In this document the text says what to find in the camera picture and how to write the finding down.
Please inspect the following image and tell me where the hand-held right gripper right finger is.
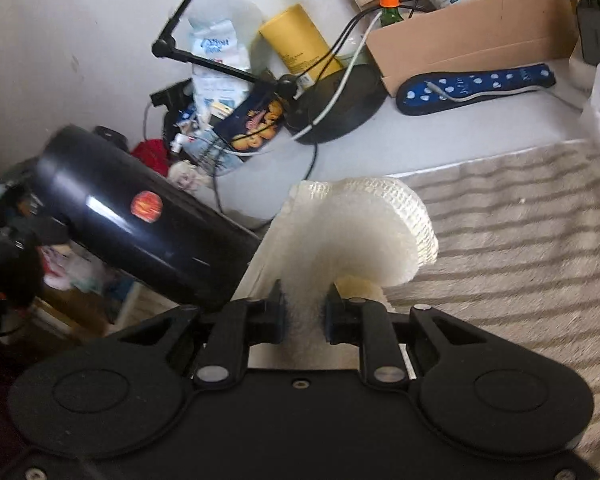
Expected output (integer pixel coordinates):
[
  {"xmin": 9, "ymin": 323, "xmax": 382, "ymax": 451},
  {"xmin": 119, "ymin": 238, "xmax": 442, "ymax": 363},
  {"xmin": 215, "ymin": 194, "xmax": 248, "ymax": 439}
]
[{"xmin": 322, "ymin": 283, "xmax": 486, "ymax": 391}]

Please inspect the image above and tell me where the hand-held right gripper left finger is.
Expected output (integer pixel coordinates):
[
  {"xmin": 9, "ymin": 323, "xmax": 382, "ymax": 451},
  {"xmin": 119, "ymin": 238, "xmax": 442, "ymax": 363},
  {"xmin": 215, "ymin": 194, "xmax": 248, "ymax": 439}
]
[{"xmin": 117, "ymin": 280, "xmax": 287, "ymax": 391}]

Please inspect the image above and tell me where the small white fluffy figure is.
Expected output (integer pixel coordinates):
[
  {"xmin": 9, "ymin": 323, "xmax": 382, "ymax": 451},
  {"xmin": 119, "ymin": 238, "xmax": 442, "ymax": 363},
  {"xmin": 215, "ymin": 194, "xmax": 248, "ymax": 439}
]
[{"xmin": 167, "ymin": 160, "xmax": 207, "ymax": 192}]

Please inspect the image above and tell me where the red cloth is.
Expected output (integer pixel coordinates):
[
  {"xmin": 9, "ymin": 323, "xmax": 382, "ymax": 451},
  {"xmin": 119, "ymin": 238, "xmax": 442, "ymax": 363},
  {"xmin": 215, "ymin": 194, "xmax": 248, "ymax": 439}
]
[{"xmin": 130, "ymin": 138, "xmax": 173, "ymax": 173}]

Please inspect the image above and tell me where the striped beige mat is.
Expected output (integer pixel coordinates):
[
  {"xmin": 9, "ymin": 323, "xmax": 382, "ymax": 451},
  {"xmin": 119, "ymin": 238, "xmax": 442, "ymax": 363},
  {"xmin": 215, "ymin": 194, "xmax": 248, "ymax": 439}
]
[{"xmin": 380, "ymin": 140, "xmax": 600, "ymax": 476}]

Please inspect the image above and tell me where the blue cookie packet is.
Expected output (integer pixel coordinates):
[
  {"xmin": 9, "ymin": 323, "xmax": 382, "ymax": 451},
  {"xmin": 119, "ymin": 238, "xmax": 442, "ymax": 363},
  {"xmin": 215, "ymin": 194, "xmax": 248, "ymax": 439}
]
[{"xmin": 212, "ymin": 92, "xmax": 291, "ymax": 158}]

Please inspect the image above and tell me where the blue polka dot wrist rest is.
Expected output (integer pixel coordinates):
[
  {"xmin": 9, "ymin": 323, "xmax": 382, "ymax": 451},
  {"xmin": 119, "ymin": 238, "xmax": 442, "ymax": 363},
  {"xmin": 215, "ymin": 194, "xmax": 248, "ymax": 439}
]
[{"xmin": 396, "ymin": 63, "xmax": 556, "ymax": 116}]

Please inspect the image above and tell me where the white plastic packet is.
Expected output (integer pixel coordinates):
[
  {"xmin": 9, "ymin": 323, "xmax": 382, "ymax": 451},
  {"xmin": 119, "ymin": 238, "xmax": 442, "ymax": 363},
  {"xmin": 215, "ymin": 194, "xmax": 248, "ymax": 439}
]
[{"xmin": 187, "ymin": 0, "xmax": 263, "ymax": 126}]

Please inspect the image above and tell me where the yellow cylindrical canister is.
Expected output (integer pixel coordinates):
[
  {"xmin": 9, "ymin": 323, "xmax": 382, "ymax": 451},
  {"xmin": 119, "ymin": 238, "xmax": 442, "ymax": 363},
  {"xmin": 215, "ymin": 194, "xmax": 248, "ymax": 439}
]
[{"xmin": 258, "ymin": 4, "xmax": 346, "ymax": 86}]

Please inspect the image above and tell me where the brown cardboard box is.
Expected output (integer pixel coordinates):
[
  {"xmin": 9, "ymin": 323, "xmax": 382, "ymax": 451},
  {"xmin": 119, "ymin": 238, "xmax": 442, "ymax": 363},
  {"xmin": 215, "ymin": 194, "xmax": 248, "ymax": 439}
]
[{"xmin": 365, "ymin": 0, "xmax": 579, "ymax": 98}]

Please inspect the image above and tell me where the green bottle with orange cap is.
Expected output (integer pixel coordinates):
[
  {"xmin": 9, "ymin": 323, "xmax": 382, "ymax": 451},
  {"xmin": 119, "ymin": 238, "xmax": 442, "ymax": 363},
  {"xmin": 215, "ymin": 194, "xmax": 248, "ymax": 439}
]
[{"xmin": 378, "ymin": 0, "xmax": 406, "ymax": 28}]

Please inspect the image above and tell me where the black charger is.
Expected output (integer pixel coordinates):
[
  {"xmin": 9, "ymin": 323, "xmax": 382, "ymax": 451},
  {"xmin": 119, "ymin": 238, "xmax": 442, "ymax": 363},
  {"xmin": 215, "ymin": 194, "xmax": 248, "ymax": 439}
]
[{"xmin": 576, "ymin": 0, "xmax": 600, "ymax": 66}]

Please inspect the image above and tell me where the white cable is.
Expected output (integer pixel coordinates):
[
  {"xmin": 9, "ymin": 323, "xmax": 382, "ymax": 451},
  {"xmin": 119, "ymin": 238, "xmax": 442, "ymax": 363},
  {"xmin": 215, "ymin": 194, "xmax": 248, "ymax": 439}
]
[{"xmin": 292, "ymin": 10, "xmax": 386, "ymax": 143}]

